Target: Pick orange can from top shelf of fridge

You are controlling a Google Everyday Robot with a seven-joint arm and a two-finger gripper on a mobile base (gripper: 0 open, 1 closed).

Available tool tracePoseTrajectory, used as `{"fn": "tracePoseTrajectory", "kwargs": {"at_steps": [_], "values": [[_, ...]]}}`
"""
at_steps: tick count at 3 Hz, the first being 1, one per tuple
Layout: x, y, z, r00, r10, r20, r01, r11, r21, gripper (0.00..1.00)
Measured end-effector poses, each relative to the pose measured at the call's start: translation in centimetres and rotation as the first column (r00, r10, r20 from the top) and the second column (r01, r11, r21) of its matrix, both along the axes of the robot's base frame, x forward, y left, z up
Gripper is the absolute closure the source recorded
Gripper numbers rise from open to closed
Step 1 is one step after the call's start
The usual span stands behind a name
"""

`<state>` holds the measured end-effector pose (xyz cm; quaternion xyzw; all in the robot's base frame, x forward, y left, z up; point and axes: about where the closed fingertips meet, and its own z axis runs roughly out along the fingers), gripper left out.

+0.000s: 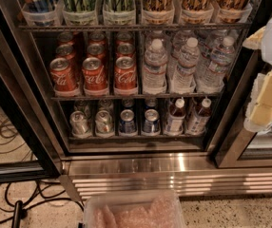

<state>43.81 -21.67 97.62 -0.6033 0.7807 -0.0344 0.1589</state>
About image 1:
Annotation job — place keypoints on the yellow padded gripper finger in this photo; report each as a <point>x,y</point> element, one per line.
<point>258,115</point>

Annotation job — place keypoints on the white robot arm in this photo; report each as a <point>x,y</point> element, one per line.
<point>262,40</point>

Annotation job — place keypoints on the orange can right top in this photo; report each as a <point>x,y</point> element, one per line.
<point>232,0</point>

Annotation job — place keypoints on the orange can middle top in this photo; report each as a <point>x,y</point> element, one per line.
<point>194,11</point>

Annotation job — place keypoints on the blue pepsi can right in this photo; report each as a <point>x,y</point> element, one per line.
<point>151,124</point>

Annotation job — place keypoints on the blue pepsi can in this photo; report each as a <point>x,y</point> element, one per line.
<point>151,124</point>
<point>127,124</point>

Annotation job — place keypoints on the front right coca-cola can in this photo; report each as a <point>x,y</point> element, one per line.
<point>125,73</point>

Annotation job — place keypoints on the coca-cola can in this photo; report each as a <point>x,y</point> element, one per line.
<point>67,51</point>
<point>63,75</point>
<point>97,51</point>
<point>94,74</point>
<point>125,73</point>
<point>125,49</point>

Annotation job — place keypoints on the blue pepsi can left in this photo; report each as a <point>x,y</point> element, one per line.
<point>127,124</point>

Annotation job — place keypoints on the middle right coca-cola can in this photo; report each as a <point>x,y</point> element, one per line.
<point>125,49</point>

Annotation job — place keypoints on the silver can front right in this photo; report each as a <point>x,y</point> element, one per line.
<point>104,126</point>

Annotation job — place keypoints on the silver can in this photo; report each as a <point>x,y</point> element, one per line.
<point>79,124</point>
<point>104,126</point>

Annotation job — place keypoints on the green can right top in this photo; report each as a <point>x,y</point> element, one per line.
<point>119,12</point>

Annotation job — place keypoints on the green can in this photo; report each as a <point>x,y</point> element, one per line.
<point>80,12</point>
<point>119,12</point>

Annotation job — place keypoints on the front middle coca-cola can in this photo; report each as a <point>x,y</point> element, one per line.
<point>94,74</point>

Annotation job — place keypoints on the middle centre coca-cola can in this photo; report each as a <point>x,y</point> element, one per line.
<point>97,51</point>

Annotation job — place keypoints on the silver can front left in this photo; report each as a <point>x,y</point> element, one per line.
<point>79,124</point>

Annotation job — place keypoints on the front left coca-cola can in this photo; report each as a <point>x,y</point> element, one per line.
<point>63,75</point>

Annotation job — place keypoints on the middle left coca-cola can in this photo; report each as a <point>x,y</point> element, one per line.
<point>67,51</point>

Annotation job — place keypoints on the green can left top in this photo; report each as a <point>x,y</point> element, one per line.
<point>80,12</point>

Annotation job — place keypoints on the blue can top shelf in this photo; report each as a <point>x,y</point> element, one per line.
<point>43,13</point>

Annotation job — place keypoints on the open glass fridge door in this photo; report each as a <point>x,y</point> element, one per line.
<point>16,105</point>

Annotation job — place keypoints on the front right water bottle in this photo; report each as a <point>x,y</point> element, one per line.
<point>210,75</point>

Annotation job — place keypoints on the water bottle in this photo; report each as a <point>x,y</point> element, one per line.
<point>210,75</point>
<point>186,58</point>
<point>154,68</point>

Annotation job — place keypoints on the right tea bottle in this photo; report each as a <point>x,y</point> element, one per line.
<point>199,117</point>

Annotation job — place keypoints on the tea bottle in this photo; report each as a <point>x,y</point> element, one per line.
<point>175,118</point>
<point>199,117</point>

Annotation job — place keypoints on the front middle water bottle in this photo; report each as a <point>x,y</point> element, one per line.
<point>186,58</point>

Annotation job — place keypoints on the left tea bottle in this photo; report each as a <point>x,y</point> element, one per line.
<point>175,118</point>

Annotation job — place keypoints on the front left water bottle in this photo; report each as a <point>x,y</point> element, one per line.
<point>154,68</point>

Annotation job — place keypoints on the clear plastic bin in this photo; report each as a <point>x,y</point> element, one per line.
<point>134,209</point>

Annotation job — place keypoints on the middle wire shelf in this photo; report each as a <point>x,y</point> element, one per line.
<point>136,96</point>

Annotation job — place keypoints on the wire shelf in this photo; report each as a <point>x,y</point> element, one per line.
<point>136,96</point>
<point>136,27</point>

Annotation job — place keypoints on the top wire shelf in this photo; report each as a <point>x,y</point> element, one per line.
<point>136,27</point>

